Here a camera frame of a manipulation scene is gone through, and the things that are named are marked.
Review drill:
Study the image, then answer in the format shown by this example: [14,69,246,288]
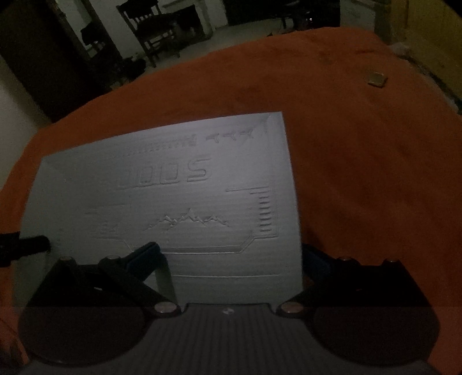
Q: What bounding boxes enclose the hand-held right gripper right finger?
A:
[277,243,433,318]

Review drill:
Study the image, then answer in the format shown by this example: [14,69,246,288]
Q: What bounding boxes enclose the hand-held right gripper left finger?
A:
[25,242,178,318]

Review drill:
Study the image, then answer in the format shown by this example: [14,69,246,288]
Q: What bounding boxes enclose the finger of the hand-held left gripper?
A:
[0,232,50,268]

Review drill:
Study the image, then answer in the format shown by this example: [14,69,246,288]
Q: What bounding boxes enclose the white embossed box lid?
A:
[14,112,304,307]

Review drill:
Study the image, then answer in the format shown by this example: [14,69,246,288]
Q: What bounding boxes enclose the orange cloth desktop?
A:
[0,27,462,375]

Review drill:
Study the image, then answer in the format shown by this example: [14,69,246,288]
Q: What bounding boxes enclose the dark wooden door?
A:
[0,0,116,121]

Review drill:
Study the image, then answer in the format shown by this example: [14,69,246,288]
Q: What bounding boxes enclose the small square packet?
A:
[367,71,389,87]

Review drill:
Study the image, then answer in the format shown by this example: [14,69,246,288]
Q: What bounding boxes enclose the dark wooden chair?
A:
[116,0,182,68]

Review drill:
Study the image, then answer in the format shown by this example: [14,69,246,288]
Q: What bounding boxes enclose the yellow cabinet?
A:
[390,0,462,92]

